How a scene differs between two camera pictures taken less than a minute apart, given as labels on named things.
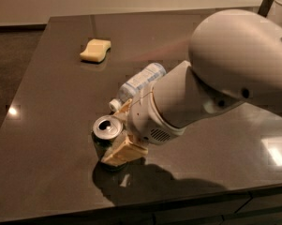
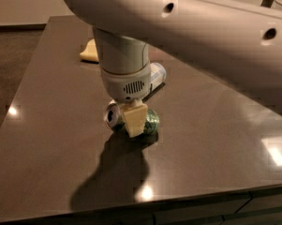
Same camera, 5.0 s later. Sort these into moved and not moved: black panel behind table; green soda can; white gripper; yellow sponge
Moved: white gripper; green soda can
Not moved: yellow sponge; black panel behind table
